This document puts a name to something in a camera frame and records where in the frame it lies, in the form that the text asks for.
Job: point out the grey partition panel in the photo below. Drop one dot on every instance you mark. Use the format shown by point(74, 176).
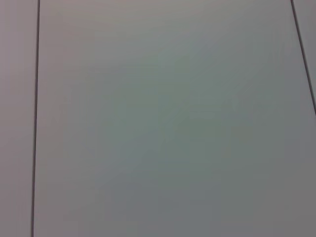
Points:
point(168, 123)
point(17, 118)

